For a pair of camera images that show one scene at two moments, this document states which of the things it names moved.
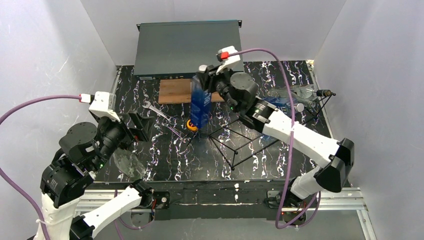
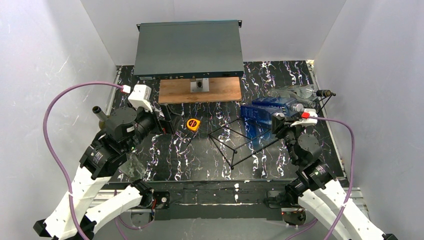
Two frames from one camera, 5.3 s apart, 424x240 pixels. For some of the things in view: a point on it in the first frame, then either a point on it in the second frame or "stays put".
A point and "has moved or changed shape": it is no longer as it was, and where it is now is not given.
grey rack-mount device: (170, 50) stays put
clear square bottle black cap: (309, 91) stays put
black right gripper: (205, 81) → (277, 122)
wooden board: (179, 91) stays put
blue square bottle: (201, 103) has moved or changed shape
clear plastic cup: (129, 164) stays put
